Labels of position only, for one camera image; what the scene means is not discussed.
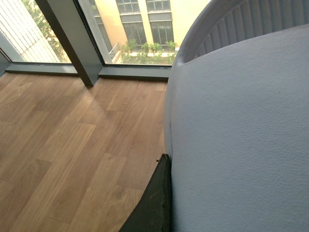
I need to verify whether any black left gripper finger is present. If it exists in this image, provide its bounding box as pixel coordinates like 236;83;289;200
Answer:
120;153;172;232

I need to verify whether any light blue slipper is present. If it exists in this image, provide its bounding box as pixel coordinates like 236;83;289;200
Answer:
164;0;309;232

